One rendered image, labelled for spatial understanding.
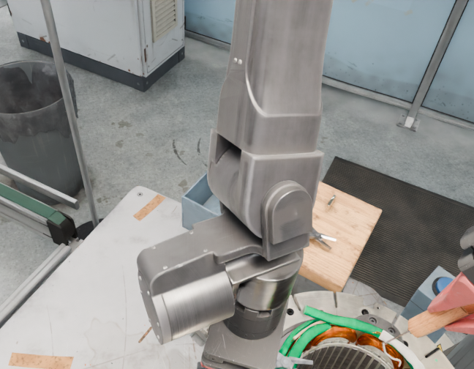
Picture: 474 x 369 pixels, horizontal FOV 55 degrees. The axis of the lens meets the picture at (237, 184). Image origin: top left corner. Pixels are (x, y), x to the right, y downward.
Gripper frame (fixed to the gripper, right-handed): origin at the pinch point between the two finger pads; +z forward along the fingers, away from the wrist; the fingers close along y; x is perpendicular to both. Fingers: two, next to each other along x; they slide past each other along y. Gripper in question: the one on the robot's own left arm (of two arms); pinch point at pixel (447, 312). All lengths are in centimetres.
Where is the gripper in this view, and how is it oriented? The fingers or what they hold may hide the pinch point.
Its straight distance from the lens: 41.7
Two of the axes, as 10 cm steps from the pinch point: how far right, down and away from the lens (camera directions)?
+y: 6.6, 7.3, -1.8
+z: -3.7, 5.3, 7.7
